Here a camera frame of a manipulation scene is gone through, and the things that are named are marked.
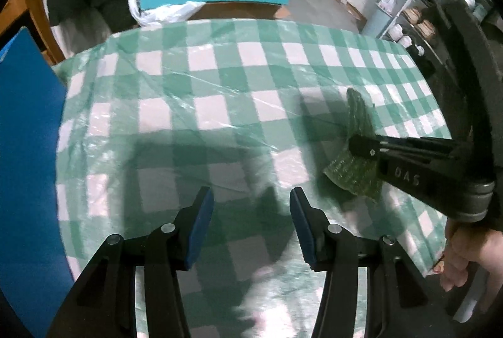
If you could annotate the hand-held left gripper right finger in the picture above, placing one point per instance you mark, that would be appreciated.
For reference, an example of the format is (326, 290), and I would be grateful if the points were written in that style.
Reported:
(304, 228)

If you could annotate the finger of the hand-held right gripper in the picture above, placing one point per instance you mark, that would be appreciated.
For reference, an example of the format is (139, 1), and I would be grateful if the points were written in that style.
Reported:
(393, 147)

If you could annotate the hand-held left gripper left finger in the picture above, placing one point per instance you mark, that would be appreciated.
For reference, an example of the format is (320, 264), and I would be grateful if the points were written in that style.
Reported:
(200, 228)

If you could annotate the green knitted cloth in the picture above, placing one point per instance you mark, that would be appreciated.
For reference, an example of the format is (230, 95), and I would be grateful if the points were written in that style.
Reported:
(355, 114)

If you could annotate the person's right hand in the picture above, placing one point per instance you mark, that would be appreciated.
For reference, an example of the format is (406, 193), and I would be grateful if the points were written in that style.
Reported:
(459, 259)

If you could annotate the shoe rack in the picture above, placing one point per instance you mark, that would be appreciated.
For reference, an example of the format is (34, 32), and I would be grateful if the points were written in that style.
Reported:
(416, 24)

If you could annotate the light blue bin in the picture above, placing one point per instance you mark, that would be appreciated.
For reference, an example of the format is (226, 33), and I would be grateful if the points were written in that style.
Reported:
(377, 22)

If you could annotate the small white bag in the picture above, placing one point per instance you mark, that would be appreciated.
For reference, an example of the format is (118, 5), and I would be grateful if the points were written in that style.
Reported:
(391, 4)

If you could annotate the green checkered tablecloth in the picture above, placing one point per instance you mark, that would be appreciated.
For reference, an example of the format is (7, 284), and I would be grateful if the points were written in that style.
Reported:
(196, 86)

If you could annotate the white plastic bag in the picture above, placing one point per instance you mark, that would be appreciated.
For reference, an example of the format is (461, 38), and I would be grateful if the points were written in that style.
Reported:
(165, 14)

